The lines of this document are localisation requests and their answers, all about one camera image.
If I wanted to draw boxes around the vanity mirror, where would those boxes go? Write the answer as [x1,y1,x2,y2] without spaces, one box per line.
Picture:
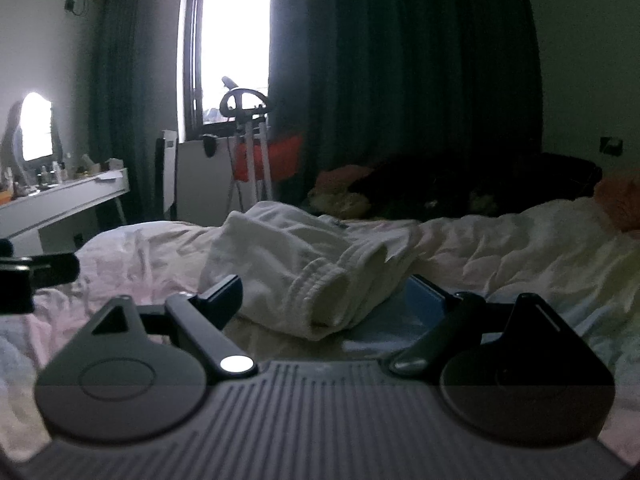
[0,92,64,177]

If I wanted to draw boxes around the garment steamer stand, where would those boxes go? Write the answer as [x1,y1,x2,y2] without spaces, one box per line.
[219,76,275,212]

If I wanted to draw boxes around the dark cloth pile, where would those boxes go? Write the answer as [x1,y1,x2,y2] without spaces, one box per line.
[347,152,604,222]

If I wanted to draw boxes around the red cloth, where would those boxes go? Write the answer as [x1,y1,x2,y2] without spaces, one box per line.
[232,132,304,184]

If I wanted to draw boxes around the white pink duvet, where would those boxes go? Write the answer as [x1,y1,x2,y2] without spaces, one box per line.
[0,195,640,463]

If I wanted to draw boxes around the white pants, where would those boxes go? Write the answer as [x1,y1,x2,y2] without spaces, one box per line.
[199,200,422,342]

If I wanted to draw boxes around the white dressing table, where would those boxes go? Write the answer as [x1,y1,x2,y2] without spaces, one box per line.
[0,167,131,256]

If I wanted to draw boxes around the orange fluffy cloth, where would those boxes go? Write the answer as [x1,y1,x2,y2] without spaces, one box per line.
[592,170,640,234]

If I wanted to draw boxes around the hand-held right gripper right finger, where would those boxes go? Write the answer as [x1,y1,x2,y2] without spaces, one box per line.
[388,274,568,377]

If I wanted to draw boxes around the window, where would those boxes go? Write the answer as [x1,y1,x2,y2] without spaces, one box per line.
[182,0,273,142]

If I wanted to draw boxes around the dark green curtain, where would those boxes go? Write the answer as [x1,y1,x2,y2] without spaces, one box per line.
[89,0,187,222]
[267,0,544,211]

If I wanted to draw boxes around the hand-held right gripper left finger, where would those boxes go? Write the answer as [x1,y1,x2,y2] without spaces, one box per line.
[90,274,257,377]

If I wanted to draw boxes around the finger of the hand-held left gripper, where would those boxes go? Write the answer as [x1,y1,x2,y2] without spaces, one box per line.
[29,252,81,290]

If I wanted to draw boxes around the orange plush toy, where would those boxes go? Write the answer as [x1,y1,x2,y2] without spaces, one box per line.
[316,167,373,197]

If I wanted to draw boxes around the row of cosmetic bottles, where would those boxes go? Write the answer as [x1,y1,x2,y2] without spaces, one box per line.
[37,160,69,186]

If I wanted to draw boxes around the yellow plush toy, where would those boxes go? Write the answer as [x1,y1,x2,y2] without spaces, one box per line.
[306,190,372,219]

